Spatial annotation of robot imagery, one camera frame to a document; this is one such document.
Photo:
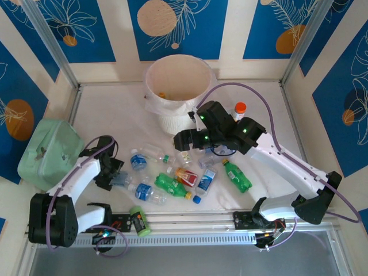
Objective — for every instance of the crushed clear plastic bottle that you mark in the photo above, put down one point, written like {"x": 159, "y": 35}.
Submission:
{"x": 125, "y": 179}

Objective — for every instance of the white label tea bottle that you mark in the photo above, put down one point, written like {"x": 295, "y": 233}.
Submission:
{"x": 186, "y": 157}

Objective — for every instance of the blue label water bottle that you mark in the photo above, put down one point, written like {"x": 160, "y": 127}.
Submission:
{"x": 138, "y": 162}
{"x": 143, "y": 191}
{"x": 208, "y": 163}

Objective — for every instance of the clear bottle with blue cap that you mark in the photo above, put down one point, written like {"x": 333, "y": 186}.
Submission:
{"x": 221, "y": 150}

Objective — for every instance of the clear bottle with green cap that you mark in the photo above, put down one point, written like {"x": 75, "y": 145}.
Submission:
{"x": 152, "y": 152}

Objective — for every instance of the red label drink bottle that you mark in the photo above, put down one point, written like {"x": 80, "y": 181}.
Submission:
{"x": 188, "y": 176}

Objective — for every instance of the blue white label bottle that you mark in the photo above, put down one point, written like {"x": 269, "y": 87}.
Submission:
{"x": 207, "y": 179}

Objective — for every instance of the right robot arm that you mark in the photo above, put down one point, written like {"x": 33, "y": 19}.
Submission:
{"x": 287, "y": 169}

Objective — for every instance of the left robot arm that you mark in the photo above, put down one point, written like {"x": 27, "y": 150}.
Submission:
{"x": 57, "y": 218}

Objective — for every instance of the white ribbed waste bin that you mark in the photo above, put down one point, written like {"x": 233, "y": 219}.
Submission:
{"x": 169, "y": 125}

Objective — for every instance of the translucent plastic bin liner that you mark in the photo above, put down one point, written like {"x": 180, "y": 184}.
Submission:
{"x": 164, "y": 105}

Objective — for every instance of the orange capped pill bottle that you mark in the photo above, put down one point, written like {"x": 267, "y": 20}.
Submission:
{"x": 240, "y": 108}

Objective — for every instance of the green cylinder with black label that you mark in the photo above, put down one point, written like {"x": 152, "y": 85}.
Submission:
{"x": 140, "y": 221}

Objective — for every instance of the small controller circuit board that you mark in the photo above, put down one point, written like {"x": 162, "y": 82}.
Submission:
{"x": 266, "y": 240}
{"x": 103, "y": 235}

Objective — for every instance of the green plastic container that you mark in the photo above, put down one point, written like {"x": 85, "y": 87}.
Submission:
{"x": 54, "y": 135}

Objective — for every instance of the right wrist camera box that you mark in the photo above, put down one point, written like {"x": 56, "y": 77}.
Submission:
{"x": 197, "y": 122}

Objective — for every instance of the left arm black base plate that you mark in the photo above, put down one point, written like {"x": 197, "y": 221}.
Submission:
{"x": 123, "y": 222}

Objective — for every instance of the aluminium front frame rail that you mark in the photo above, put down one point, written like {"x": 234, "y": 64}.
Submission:
{"x": 187, "y": 222}

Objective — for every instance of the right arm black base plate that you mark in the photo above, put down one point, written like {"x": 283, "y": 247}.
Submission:
{"x": 243, "y": 220}

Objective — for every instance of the aluminium corner post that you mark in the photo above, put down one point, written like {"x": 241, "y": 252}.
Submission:
{"x": 49, "y": 37}
{"x": 304, "y": 43}

